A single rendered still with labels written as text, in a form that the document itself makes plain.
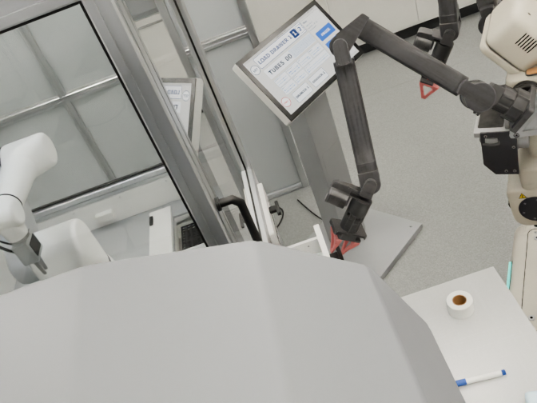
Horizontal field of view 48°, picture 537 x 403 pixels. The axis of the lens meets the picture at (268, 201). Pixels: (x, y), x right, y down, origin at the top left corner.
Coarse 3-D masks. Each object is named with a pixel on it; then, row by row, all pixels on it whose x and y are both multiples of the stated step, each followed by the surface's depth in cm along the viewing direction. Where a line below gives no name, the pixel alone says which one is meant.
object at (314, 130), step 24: (312, 120) 261; (312, 144) 267; (336, 144) 278; (312, 168) 279; (336, 168) 282; (312, 192) 292; (336, 216) 292; (384, 216) 316; (360, 240) 307; (384, 240) 303; (408, 240) 298; (360, 264) 295; (384, 264) 291
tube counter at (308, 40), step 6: (306, 36) 250; (300, 42) 248; (306, 42) 249; (312, 42) 250; (294, 48) 246; (300, 48) 247; (306, 48) 248; (288, 54) 244; (294, 54) 245; (288, 60) 243
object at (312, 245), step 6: (306, 240) 191; (312, 240) 190; (288, 246) 191; (294, 246) 191; (300, 246) 191; (306, 246) 191; (312, 246) 192; (318, 246) 192; (312, 252) 193; (318, 252) 194
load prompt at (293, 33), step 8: (296, 24) 250; (288, 32) 247; (296, 32) 249; (304, 32) 250; (280, 40) 245; (288, 40) 246; (272, 48) 242; (280, 48) 243; (264, 56) 239; (272, 56) 241; (264, 64) 238
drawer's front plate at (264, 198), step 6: (258, 186) 215; (264, 192) 212; (264, 198) 208; (264, 204) 206; (264, 210) 203; (270, 216) 203; (270, 222) 198; (270, 228) 196; (270, 234) 194; (276, 234) 202; (276, 240) 195
